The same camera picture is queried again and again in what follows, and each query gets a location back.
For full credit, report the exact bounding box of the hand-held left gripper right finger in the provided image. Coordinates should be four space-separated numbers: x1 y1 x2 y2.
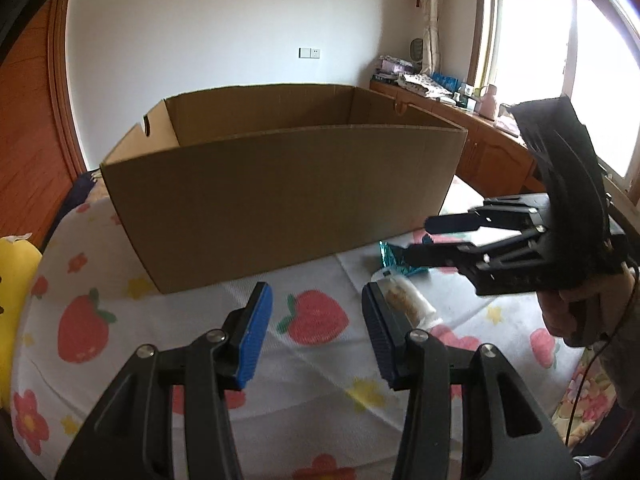
361 281 581 480

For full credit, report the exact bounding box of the person's right hand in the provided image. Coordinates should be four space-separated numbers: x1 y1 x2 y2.
539 287 578 348

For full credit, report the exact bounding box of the beige curtain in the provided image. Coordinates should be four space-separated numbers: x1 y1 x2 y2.
407 0 447 74

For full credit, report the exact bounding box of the wooden wardrobe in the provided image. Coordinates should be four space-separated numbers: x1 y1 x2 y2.
0 0 91 241

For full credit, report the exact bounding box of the person's right forearm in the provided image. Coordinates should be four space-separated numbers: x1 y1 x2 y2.
595 332 640 412

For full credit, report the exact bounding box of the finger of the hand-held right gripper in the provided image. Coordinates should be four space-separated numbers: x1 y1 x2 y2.
402 227 551 281
425 199 549 235

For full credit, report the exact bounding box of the pink container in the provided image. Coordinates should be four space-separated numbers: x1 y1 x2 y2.
480 84 501 121

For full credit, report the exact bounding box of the dark blue cloth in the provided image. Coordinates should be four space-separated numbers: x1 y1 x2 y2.
42 169 103 251

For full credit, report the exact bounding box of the small clear snack packet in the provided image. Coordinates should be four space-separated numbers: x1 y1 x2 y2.
371 266 444 332

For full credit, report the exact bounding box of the strawberry print blanket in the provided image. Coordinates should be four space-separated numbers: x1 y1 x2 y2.
10 175 596 480

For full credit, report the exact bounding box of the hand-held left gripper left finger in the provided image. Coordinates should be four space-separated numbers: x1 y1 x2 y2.
55 281 274 480

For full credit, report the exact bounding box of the teal candy wrapper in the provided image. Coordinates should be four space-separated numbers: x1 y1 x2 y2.
378 241 431 279

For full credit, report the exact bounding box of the floral quilt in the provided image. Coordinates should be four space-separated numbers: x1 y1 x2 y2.
550 350 632 449

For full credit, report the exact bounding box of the yellow plush toy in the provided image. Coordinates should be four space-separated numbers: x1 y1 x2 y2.
0 233 43 411

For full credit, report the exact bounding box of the pile of clutter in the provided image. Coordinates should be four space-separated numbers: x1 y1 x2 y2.
374 55 477 107

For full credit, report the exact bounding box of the brown cardboard box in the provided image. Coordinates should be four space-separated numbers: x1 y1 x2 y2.
100 84 468 295

